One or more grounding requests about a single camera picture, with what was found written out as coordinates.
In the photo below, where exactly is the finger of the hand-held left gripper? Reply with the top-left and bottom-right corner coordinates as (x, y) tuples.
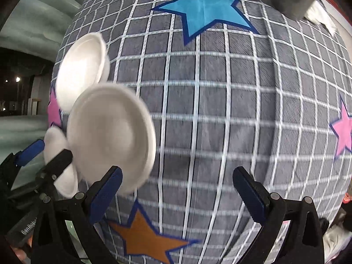
(5, 139), (46, 171)
(35, 149), (73, 189)

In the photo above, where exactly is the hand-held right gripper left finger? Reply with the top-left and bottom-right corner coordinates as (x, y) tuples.
(30, 165), (123, 264)

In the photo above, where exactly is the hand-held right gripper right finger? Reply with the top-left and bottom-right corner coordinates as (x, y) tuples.
(232, 166), (325, 264)

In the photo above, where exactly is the small white foam plate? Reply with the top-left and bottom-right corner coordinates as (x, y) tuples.
(43, 126), (80, 198)

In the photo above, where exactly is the large white foam plate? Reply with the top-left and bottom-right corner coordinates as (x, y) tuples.
(67, 84), (157, 197)

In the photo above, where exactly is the white foam bowl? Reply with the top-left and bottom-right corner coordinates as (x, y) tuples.
(55, 32), (110, 114)

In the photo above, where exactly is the grey checked star blanket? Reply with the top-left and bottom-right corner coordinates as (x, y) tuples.
(47, 0), (352, 264)

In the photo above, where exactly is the red packet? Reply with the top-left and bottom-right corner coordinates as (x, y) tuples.
(342, 183), (352, 207)

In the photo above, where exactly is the pale green upholstered furniture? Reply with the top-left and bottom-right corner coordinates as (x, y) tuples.
(0, 0), (116, 64)

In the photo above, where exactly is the white cloth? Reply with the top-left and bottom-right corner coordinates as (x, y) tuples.
(304, 0), (338, 36)

